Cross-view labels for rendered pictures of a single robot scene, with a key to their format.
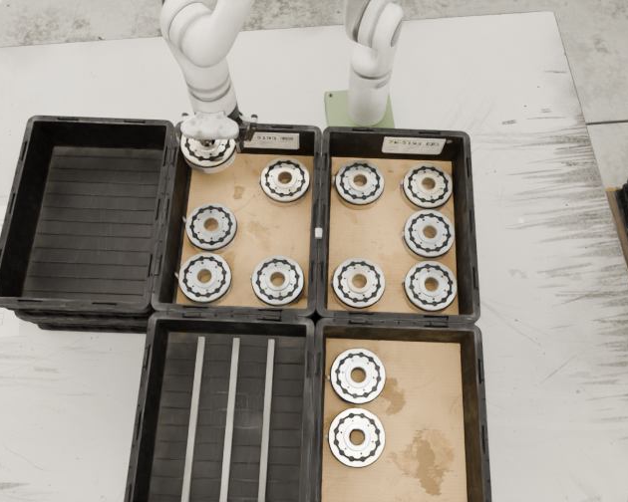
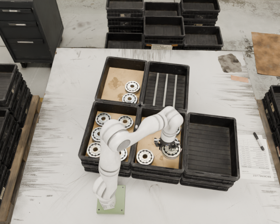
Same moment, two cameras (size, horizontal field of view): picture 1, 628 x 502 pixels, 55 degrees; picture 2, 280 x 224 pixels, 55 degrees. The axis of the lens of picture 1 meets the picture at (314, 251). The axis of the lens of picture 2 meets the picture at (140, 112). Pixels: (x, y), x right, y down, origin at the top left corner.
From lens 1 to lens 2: 1.27 m
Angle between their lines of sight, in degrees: 54
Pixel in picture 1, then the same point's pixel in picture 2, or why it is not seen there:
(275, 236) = (149, 141)
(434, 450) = (112, 85)
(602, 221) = (33, 151)
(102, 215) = (208, 154)
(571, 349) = (62, 115)
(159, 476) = (182, 86)
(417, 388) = (113, 98)
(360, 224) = not seen: hidden behind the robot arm
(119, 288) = (199, 130)
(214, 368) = not seen: hidden behind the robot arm
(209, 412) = (170, 98)
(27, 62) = not seen: outside the picture
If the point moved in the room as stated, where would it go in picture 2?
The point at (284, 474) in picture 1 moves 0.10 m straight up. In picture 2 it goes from (151, 84) to (152, 74)
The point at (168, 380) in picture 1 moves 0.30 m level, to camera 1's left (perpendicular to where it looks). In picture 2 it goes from (182, 106) to (226, 110)
